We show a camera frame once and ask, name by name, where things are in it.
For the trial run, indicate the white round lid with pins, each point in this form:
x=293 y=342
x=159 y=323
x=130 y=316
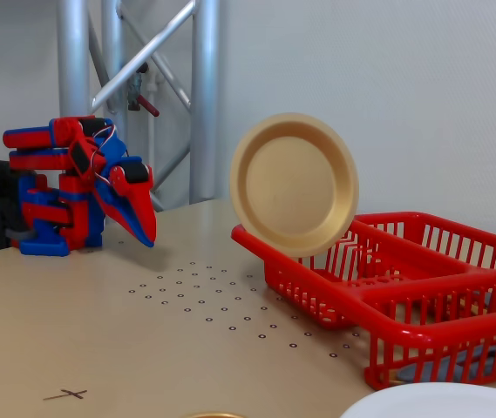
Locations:
x=448 y=405

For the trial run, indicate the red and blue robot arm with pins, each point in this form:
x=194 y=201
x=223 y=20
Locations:
x=34 y=137

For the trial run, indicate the gold plastic plate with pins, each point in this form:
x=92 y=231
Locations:
x=295 y=183

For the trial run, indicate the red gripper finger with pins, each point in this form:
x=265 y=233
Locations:
x=145 y=209

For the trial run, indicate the gold plastic cup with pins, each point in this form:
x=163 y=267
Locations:
x=212 y=415

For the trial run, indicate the red plastic dish rack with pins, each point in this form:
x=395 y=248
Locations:
x=422 y=285

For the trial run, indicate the silver metal truss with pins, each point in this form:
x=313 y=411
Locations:
x=204 y=87

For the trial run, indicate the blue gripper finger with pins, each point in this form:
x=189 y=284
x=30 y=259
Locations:
x=119 y=213

